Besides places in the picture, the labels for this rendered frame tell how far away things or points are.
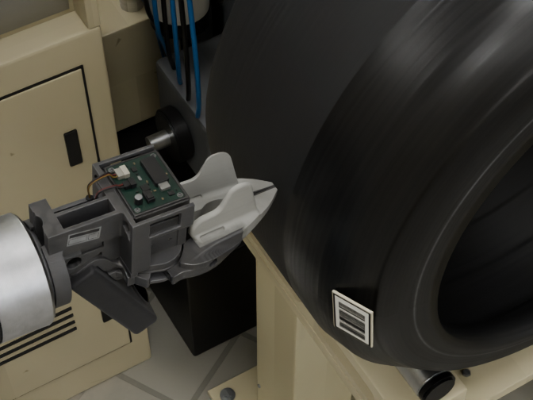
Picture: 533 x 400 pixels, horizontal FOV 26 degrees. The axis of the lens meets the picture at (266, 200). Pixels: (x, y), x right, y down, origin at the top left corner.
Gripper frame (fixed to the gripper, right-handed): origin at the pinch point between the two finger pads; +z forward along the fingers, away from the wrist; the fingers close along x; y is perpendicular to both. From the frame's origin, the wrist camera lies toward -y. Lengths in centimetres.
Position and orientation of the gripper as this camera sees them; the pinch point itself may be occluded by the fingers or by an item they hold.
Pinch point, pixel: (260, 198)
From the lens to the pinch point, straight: 97.2
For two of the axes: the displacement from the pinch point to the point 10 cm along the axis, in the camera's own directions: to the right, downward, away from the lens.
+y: 1.0, -6.6, -7.5
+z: 8.6, -3.2, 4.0
